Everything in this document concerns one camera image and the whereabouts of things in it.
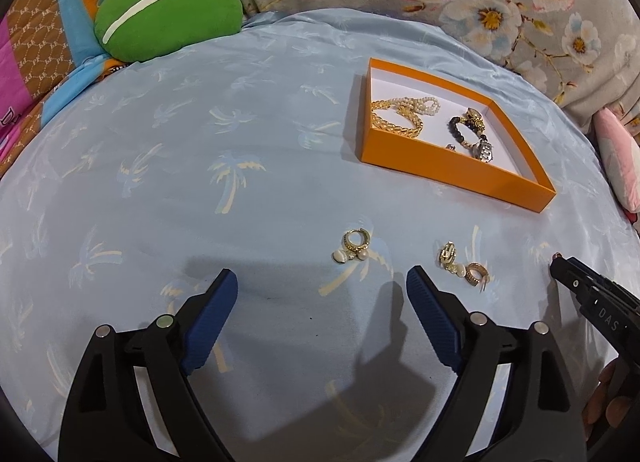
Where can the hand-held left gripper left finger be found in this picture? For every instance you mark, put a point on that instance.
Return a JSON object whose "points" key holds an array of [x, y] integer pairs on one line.
{"points": [[212, 314]]}

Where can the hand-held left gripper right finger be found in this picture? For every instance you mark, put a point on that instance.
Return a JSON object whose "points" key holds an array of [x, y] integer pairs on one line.
{"points": [[432, 314]]}

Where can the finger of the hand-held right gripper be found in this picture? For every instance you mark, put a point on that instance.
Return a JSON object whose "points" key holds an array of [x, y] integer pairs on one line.
{"points": [[565, 274], [592, 274]]}

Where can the silver wristwatch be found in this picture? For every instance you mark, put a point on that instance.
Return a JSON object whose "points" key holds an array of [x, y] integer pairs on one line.
{"points": [[484, 151]]}

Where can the orange cardboard box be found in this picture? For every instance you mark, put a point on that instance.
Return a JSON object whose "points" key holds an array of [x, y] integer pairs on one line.
{"points": [[450, 167]]}

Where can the gold wristwatch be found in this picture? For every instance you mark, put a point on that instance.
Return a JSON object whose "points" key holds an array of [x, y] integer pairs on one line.
{"points": [[472, 114]]}

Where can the gold leaf bangle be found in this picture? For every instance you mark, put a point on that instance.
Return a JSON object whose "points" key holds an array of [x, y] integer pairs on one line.
{"points": [[392, 124]]}

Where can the person's right hand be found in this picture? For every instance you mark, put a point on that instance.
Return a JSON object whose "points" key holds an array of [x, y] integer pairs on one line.
{"points": [[602, 399]]}

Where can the wide gold hoop earring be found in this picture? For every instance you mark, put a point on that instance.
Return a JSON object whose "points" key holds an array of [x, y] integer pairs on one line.
{"points": [[475, 273]]}

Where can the pearl drop hoop earring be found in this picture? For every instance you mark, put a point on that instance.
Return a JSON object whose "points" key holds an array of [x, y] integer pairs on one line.
{"points": [[355, 244]]}

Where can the pink pillow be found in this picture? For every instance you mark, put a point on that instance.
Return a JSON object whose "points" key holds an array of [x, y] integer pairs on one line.
{"points": [[622, 157]]}

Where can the light blue palm sheet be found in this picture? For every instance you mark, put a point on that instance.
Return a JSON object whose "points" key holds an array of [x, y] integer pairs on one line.
{"points": [[200, 167]]}

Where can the green cushion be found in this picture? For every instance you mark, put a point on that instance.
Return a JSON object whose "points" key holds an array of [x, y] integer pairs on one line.
{"points": [[170, 17]]}

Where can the cartoon printed blanket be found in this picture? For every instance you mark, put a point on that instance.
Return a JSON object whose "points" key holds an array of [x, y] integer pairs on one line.
{"points": [[45, 52]]}

